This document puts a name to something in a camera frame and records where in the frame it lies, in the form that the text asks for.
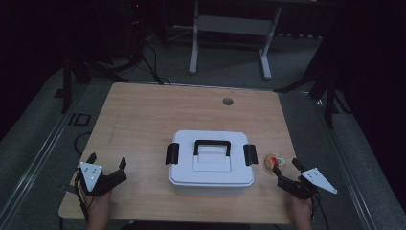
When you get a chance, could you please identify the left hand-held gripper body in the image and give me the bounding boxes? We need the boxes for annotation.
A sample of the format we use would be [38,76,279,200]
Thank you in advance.
[76,161,128,197]

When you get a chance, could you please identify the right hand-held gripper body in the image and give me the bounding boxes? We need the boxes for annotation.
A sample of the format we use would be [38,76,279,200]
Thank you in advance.
[277,167,339,201]

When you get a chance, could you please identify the round snack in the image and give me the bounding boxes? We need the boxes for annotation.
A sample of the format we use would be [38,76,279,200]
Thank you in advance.
[264,152,287,175]

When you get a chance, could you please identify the white lidded storage box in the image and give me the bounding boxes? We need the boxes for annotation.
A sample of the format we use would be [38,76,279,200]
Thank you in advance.
[165,128,259,188]

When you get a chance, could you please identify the white plastic storage box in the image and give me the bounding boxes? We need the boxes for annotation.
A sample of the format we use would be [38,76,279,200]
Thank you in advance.
[172,181,255,197]

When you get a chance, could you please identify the person's left hand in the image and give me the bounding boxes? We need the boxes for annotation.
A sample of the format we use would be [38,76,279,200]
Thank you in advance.
[83,189,113,222]

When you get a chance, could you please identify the person's right hand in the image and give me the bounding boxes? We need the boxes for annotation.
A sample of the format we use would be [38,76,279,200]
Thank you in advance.
[289,194,314,224]

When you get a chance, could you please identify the black tripod stand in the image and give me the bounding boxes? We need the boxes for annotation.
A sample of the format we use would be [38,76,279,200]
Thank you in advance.
[60,44,130,115]
[274,37,352,129]

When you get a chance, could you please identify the black floor cable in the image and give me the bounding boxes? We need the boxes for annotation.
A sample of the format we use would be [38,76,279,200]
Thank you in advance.
[73,131,93,156]

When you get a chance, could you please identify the left hand-held gripper cable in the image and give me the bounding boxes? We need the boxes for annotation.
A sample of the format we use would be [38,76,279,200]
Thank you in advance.
[74,169,90,223]

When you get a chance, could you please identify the hand-held gripper cable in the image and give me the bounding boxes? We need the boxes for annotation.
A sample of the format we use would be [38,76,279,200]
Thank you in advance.
[74,169,90,223]
[310,193,330,230]

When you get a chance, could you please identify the metal floor rail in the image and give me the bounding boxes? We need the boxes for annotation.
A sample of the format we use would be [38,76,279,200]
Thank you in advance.
[310,92,379,230]
[0,84,89,221]

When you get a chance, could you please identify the right hand-held gripper cable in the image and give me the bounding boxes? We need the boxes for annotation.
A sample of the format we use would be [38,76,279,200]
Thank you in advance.
[310,193,330,230]

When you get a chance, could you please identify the black cable bundle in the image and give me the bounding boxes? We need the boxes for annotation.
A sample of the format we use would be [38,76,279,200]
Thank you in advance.
[125,0,171,86]

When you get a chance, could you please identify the white metal desk frame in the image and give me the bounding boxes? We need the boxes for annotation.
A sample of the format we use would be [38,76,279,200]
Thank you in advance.
[188,0,283,81]

